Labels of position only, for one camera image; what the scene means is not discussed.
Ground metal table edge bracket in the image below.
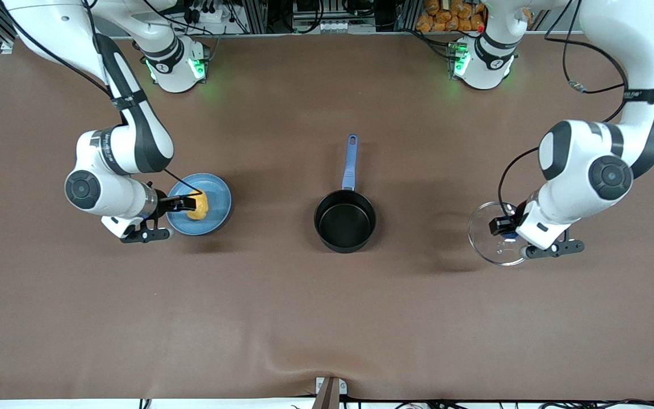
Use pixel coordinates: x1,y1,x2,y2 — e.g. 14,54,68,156
316,376,347,409

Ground black pot with blue handle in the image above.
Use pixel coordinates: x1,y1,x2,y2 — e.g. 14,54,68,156
313,133,378,254

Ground orange packaged food pile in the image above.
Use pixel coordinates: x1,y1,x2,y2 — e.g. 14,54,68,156
415,0,487,33

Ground yellow potato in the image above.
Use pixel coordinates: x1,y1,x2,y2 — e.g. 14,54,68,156
186,191,210,221

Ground aluminium frame post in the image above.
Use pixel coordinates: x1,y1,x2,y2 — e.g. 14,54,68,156
242,0,271,35

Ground blue plate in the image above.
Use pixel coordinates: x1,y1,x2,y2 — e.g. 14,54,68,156
166,173,233,237

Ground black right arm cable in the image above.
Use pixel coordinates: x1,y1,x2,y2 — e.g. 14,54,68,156
1,0,203,195

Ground brown table cover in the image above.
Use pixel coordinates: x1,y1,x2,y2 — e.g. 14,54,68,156
0,31,654,402

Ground glass lid with blue knob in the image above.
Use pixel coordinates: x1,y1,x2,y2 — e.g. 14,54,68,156
468,201,532,266

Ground white power strip with plugs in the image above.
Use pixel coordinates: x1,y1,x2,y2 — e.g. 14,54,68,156
184,0,238,24

